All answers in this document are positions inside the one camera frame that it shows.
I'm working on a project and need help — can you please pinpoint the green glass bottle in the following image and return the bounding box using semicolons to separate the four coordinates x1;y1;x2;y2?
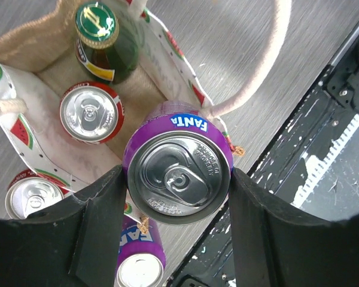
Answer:
75;1;139;84

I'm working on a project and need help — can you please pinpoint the red cola can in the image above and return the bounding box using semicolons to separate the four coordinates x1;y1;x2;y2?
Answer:
59;81;124;144
5;169;68;219

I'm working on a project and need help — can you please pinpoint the brown canvas tote bag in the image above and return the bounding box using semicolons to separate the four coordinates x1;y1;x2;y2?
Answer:
0;0;293;234

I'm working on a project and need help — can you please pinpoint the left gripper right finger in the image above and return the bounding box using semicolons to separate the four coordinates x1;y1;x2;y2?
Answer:
229;169;359;286

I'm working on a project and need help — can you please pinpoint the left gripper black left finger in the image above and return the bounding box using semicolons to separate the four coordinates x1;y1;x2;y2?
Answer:
0;166;126;286

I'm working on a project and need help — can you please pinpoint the purple Fanta can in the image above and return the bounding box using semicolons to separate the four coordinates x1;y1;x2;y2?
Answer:
123;100;233;225

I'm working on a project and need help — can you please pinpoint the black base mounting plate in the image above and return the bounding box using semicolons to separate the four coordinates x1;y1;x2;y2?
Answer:
166;22;359;286

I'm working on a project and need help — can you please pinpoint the purple soda can front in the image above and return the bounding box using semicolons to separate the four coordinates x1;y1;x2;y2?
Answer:
115;216;166;287

